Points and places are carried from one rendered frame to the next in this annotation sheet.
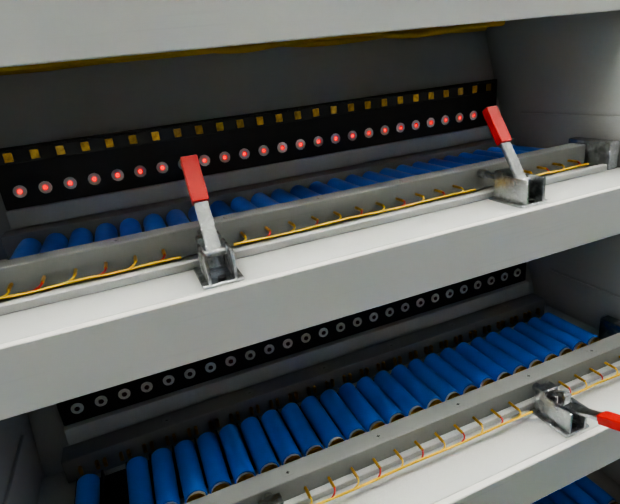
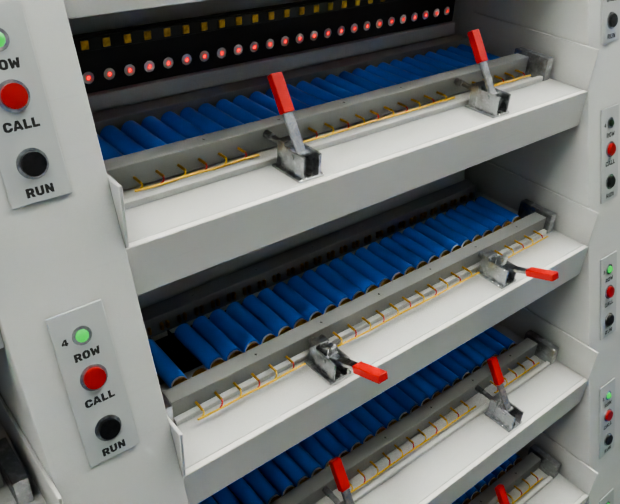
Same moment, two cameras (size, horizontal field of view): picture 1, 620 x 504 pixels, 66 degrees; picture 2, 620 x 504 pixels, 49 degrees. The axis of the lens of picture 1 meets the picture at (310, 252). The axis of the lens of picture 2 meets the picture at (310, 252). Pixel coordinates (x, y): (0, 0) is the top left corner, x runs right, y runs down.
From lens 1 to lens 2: 0.36 m
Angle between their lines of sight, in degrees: 23
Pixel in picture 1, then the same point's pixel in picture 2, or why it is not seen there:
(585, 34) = not seen: outside the picture
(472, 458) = (442, 306)
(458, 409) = (431, 272)
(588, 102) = (533, 18)
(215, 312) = (307, 200)
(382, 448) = (382, 302)
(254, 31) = not seen: outside the picture
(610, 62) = not seen: outside the picture
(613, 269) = (534, 161)
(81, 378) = (224, 249)
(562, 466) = (498, 308)
